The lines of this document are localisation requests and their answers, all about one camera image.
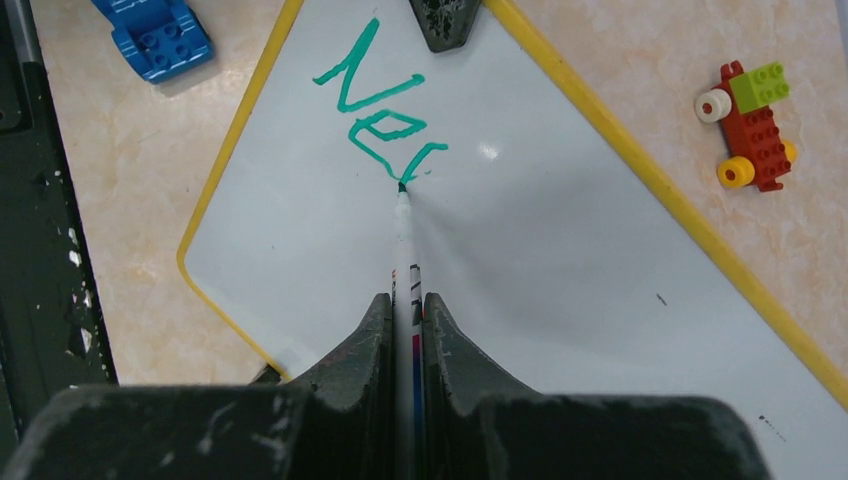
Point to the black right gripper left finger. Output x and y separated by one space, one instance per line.
334 421

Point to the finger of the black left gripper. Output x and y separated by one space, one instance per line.
445 24

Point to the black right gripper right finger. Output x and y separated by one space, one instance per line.
483 423

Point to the green white marker pen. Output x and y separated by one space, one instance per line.
406 320

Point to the yellow-framed whiteboard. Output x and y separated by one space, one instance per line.
559 246

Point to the black whiteboard clip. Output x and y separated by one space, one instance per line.
267 375

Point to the blue toy car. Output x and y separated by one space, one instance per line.
159 39

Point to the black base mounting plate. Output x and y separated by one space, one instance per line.
53 334

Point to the red toy train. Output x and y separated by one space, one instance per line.
741 104

